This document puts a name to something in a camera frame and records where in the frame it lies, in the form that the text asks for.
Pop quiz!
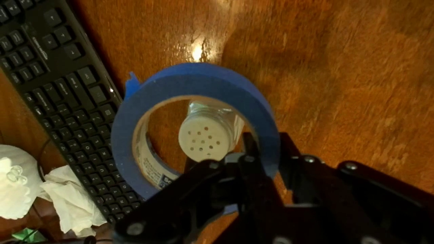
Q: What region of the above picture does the clear shaker bottle white lid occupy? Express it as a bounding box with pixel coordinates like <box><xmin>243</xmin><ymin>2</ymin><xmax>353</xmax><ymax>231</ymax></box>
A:
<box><xmin>177</xmin><ymin>100</ymin><xmax>246</xmax><ymax>163</ymax></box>

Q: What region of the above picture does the black keyboard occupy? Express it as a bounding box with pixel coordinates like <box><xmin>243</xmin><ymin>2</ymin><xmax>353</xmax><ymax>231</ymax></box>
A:
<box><xmin>0</xmin><ymin>0</ymin><xmax>151</xmax><ymax>226</ymax></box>

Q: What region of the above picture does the crumpled white tissue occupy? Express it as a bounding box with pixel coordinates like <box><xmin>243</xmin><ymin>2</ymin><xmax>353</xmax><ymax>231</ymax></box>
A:
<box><xmin>40</xmin><ymin>165</ymin><xmax>109</xmax><ymax>239</ymax></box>

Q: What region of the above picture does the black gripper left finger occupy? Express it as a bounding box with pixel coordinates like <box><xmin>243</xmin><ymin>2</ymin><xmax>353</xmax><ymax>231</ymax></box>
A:
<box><xmin>113</xmin><ymin>133</ymin><xmax>280</xmax><ymax>244</ymax></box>

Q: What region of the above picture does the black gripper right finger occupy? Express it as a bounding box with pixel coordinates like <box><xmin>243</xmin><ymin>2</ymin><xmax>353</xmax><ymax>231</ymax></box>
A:
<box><xmin>277</xmin><ymin>133</ymin><xmax>434</xmax><ymax>244</ymax></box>

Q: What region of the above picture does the blue tape roll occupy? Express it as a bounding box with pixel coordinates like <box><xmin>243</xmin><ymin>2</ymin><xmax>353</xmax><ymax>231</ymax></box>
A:
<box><xmin>110</xmin><ymin>62</ymin><xmax>283</xmax><ymax>216</ymax></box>

